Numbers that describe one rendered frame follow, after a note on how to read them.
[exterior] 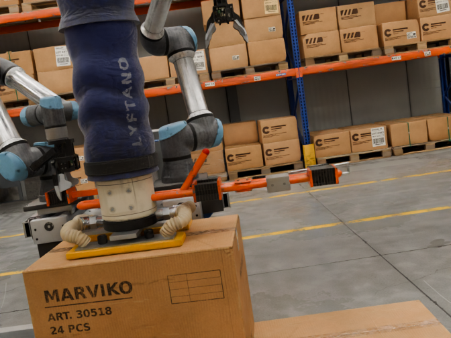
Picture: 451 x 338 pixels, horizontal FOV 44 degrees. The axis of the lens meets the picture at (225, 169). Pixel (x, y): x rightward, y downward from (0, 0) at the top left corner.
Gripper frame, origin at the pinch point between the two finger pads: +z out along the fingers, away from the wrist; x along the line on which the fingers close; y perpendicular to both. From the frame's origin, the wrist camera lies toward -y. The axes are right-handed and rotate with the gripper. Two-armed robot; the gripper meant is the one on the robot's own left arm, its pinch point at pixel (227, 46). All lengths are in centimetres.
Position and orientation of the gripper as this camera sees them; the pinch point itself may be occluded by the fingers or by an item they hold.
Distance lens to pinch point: 207.0
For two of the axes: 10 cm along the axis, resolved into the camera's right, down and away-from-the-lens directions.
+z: 1.4, 9.8, 1.3
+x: 9.9, -1.5, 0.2
